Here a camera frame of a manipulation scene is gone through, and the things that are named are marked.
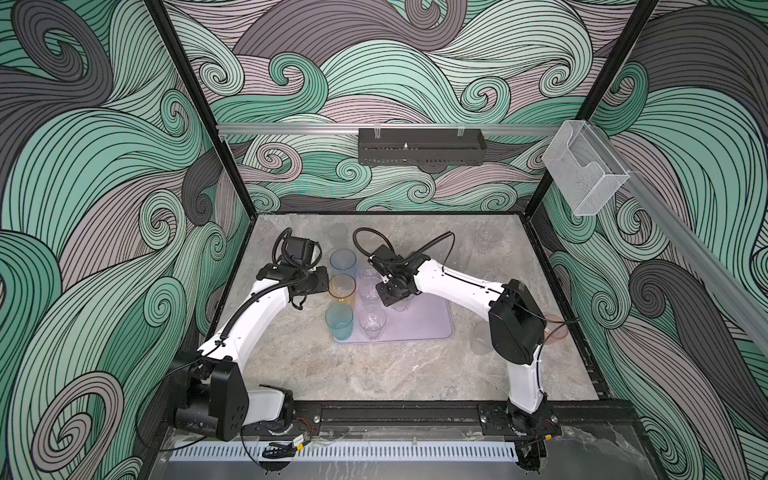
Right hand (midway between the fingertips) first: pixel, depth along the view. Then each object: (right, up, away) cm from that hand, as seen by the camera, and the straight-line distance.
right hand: (389, 294), depth 89 cm
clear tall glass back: (-5, -7, -5) cm, 10 cm away
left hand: (-19, +5, -4) cm, 21 cm away
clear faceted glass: (-6, 0, -1) cm, 6 cm away
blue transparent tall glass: (-15, +10, +4) cm, 18 cm away
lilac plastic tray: (+11, -8, +4) cm, 14 cm away
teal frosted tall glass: (-15, -7, -1) cm, 17 cm away
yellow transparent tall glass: (-15, +1, +3) cm, 15 cm away
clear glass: (+4, -2, -5) cm, 6 cm away
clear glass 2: (+38, +18, +21) cm, 47 cm away
